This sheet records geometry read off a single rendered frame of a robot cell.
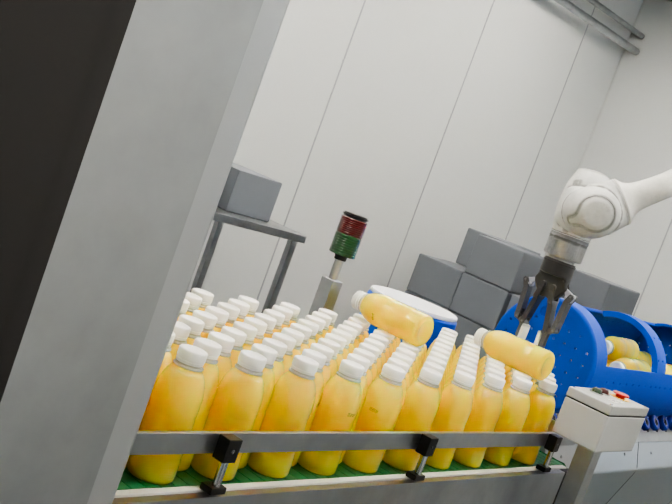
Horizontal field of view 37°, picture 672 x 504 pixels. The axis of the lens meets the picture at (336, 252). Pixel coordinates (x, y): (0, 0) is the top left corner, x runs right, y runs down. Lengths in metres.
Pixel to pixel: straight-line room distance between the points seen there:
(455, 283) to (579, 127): 2.43
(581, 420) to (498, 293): 4.25
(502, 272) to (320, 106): 1.53
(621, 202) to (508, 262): 4.17
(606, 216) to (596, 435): 0.44
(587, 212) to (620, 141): 6.41
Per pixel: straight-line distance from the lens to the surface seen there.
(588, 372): 2.46
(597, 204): 2.11
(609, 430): 2.11
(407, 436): 1.74
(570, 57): 8.18
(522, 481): 2.14
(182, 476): 1.42
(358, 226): 2.31
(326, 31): 6.28
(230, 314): 1.69
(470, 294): 6.44
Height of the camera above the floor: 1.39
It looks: 6 degrees down
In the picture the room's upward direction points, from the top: 20 degrees clockwise
